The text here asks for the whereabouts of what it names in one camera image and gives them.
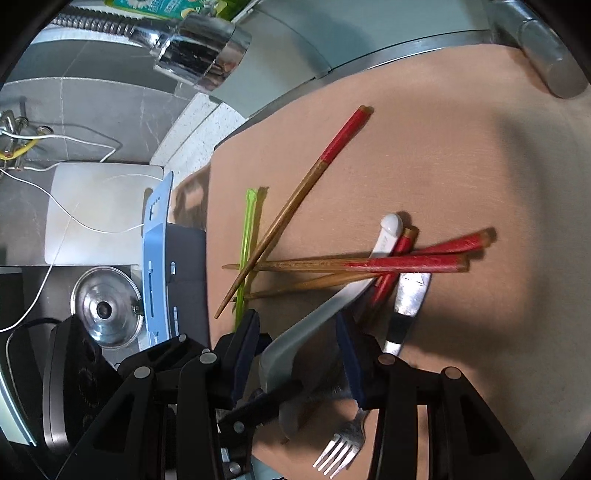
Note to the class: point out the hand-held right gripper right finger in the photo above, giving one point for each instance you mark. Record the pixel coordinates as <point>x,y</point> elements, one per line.
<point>351,364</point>

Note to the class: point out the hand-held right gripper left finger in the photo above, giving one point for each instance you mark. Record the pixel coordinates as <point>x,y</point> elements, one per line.
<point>242,355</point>

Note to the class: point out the white soup spoon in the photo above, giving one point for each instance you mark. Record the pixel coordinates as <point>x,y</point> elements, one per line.
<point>318,318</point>

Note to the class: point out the metal fork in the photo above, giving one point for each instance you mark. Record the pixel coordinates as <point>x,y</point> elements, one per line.
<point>413,295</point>

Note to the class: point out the red-tipped wooden chopstick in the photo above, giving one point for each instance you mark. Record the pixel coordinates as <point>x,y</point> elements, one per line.
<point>461,242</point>
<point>344,134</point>
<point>404,241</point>
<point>415,264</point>

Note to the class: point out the blue plastic basket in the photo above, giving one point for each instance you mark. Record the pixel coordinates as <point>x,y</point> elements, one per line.
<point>157,258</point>

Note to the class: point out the green plastic spoon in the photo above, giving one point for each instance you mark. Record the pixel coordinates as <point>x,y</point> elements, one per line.
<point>249,217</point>

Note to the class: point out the white cutting board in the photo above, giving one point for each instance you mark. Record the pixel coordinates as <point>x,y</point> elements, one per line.
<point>92,198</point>

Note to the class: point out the brown mat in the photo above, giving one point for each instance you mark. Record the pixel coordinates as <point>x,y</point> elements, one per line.
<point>461,161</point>

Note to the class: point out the stainless steel sink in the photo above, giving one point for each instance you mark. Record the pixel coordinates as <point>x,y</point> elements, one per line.
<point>286,37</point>

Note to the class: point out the green dish soap bottle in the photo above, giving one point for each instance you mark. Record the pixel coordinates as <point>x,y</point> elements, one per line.
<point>152,5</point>

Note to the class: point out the chrome faucet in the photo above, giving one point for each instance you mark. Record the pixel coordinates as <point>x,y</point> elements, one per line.
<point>545,55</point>

